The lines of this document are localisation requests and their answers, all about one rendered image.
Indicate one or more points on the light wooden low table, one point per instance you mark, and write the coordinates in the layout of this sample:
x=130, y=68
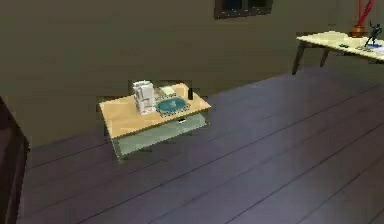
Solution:
x=126, y=116

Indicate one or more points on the teal oval plate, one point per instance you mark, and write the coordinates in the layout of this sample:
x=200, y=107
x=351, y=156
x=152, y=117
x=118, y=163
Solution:
x=171, y=105

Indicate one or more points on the dark blue figurine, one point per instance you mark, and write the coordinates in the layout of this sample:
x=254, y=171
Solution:
x=373, y=35

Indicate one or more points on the pale green book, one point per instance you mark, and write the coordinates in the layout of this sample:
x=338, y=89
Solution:
x=167, y=90

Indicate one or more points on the small black bottle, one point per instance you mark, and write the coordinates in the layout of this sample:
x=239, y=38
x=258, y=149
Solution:
x=190, y=93

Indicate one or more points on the dark brown wooden furniture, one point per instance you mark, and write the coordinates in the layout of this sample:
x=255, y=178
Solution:
x=11, y=163

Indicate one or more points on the dark framed window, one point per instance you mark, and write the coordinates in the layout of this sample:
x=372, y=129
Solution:
x=243, y=7

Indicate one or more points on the cream table with dark legs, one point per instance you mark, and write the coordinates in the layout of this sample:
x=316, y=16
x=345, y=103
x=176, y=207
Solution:
x=328, y=40

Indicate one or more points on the red plant in brown pot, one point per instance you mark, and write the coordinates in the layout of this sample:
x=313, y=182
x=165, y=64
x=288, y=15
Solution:
x=360, y=20

